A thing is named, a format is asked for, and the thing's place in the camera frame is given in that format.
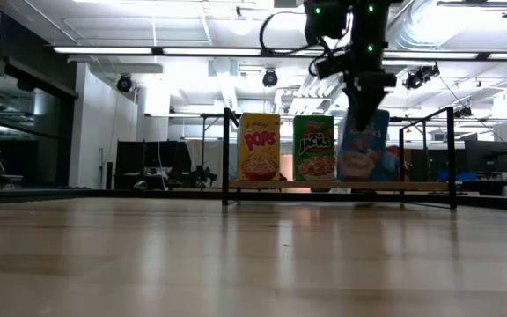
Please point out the blue Rice Krispies cereal box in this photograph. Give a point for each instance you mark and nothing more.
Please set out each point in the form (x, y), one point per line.
(361, 158)

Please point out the black ceiling spot lamp cluster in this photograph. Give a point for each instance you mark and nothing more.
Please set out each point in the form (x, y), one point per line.
(421, 78)

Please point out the black monitor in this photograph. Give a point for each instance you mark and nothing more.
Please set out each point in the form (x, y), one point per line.
(487, 156)

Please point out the yellow Pops cereal box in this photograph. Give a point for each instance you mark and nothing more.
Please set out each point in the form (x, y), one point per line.
(259, 147)

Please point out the black partition screen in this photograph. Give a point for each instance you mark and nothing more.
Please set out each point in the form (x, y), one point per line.
(148, 156)

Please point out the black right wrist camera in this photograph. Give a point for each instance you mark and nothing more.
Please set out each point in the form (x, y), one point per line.
(326, 22)

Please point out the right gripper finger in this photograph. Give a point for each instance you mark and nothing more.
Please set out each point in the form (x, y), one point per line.
(364, 105)

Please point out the black tripod equipment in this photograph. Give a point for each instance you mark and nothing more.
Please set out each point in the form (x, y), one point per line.
(203, 175)

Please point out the wooden shelf with black frame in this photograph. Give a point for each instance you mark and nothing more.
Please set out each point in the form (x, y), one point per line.
(412, 186)

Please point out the round white pendant lamp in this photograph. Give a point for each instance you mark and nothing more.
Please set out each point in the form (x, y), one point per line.
(240, 25)

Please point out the green Apple Jacks cereal box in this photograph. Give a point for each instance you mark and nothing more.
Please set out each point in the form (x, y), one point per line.
(314, 152)

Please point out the blue chair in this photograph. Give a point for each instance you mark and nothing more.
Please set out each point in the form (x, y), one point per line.
(465, 175)

